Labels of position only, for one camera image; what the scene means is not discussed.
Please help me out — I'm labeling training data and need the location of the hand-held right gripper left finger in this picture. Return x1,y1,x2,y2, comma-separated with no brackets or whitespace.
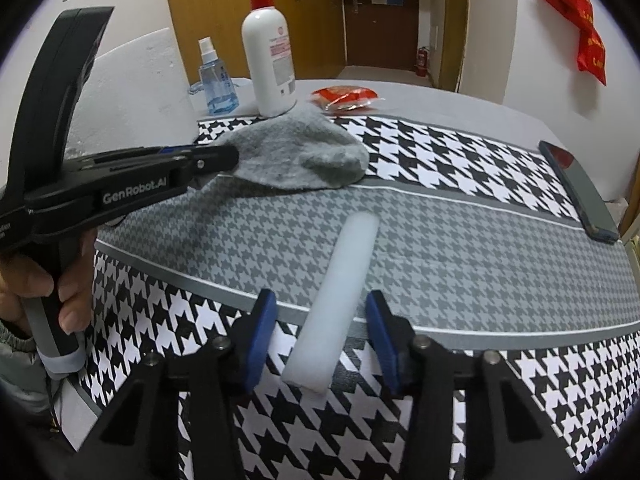
92,287,278,480

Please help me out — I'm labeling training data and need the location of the clear blue spray bottle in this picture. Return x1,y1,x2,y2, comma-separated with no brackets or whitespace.
197,37,240,115

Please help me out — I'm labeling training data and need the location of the red plastic bag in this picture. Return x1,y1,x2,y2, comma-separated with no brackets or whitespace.
534,0,607,86

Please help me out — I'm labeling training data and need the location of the wooden side door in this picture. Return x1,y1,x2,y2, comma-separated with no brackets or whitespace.
430,0,471,93

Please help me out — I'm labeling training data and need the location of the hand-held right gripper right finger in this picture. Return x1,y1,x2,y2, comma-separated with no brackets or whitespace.
364,289,576,480

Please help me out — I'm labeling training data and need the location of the grey sock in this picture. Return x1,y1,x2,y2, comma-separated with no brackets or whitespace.
197,109,368,196

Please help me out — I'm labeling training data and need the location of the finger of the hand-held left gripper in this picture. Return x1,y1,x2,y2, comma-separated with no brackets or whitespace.
187,144,240,188
150,144,201,159

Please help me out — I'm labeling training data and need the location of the white foam strip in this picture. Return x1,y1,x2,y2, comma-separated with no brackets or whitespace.
282,212,379,392

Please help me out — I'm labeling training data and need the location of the person's left hand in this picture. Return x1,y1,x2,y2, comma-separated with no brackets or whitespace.
0,232,96,336

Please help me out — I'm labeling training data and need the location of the white pump lotion bottle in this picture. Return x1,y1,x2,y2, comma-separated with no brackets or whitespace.
230,0,298,117

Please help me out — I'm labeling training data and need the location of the red snack packet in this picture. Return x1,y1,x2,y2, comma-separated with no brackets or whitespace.
311,86,386,112

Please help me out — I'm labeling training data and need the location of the dark smartphone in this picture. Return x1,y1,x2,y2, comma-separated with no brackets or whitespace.
538,140,621,245

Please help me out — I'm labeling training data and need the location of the dark brown door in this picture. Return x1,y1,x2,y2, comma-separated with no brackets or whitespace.
342,0,421,68

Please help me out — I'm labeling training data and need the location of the houndstooth printed blanket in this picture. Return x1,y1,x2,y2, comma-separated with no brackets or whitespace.
75,77,640,480

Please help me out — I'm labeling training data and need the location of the wooden wardrobe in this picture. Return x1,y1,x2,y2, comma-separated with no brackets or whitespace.
161,0,346,86

